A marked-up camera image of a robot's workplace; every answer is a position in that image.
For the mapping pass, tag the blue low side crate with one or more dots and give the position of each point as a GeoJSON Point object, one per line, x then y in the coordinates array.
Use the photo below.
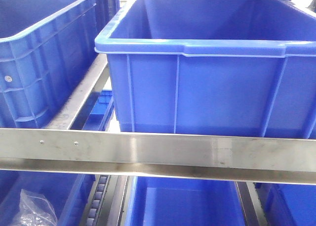
{"type": "Point", "coordinates": [101, 112]}

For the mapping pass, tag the blue plastic crate right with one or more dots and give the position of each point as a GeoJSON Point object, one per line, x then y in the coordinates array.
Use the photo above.
{"type": "Point", "coordinates": [213, 67]}

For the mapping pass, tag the blue plastic crate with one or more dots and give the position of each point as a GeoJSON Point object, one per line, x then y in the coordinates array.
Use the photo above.
{"type": "Point", "coordinates": [213, 67]}
{"type": "Point", "coordinates": [105, 10]}
{"type": "Point", "coordinates": [46, 48]}

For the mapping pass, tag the blue lower crate centre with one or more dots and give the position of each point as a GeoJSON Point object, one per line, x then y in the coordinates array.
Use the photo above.
{"type": "Point", "coordinates": [183, 202]}

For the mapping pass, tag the roller conveyor track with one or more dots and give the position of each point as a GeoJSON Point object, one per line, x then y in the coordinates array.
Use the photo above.
{"type": "Point", "coordinates": [97, 200]}

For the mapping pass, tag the blue plastic crate left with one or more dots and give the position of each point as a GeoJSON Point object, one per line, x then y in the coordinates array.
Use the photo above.
{"type": "Point", "coordinates": [105, 10]}

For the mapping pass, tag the blue lower crate left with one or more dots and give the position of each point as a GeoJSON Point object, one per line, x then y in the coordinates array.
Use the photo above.
{"type": "Point", "coordinates": [64, 196]}

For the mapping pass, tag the blue plastic crate centre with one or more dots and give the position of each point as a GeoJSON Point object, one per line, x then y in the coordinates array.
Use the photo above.
{"type": "Point", "coordinates": [46, 48]}

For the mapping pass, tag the clear plastic bag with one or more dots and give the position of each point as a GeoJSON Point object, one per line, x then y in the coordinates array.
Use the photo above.
{"type": "Point", "coordinates": [34, 210]}

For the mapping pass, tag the blue lower crate right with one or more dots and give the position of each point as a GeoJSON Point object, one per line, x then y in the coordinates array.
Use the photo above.
{"type": "Point", "coordinates": [288, 204]}

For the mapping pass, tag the stainless steel shelf rail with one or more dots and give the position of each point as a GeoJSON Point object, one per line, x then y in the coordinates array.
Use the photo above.
{"type": "Point", "coordinates": [63, 147]}

